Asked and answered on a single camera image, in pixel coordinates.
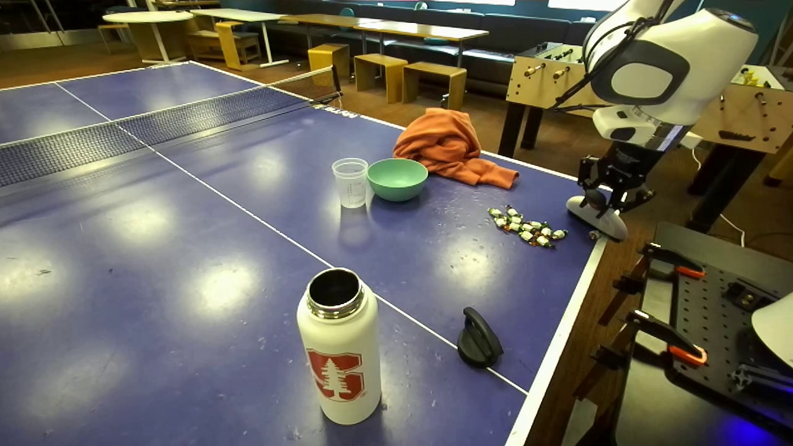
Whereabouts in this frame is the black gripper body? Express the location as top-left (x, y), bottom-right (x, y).
top-left (576, 144), bottom-right (662, 214)

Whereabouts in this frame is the white and black brush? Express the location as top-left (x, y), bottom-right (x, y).
top-left (565, 196), bottom-right (626, 241)

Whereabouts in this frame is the pile of candies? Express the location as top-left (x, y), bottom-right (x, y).
top-left (488, 205), bottom-right (566, 247)

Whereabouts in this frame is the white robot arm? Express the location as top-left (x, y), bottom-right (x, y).
top-left (566, 0), bottom-right (757, 223)

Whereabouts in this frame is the black perforated cart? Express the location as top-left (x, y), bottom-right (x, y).
top-left (615, 223), bottom-right (793, 446)

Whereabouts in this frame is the foosball table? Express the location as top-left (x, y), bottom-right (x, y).
top-left (498, 42), bottom-right (793, 229)

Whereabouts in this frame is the orange cloth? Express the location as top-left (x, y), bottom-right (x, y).
top-left (392, 105), bottom-right (517, 187)

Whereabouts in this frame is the wooden bench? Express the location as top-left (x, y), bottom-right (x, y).
top-left (402, 62), bottom-right (467, 108)

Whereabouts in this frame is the small black clip object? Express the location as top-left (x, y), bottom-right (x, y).
top-left (456, 306), bottom-right (503, 366)

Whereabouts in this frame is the long wooden table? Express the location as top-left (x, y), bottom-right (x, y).
top-left (280, 13), bottom-right (488, 62)

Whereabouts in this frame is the teal bowl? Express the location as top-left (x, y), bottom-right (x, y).
top-left (366, 159), bottom-right (428, 202)

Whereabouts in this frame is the clear plastic cup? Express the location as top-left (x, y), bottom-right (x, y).
top-left (331, 156), bottom-right (369, 207)

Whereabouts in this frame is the white water bottle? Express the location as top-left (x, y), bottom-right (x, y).
top-left (296, 267), bottom-right (382, 426)

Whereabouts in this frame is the yellow wooden stool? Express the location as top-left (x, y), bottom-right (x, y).
top-left (306, 42), bottom-right (348, 78)

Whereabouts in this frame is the round white table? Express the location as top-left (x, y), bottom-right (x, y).
top-left (102, 10), bottom-right (194, 65)

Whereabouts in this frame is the table tennis net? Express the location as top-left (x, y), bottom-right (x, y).
top-left (0, 62), bottom-right (342, 187)

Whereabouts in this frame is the orange handled clamp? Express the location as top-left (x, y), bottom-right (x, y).
top-left (642, 242), bottom-right (706, 280)
top-left (626, 309), bottom-right (709, 366)

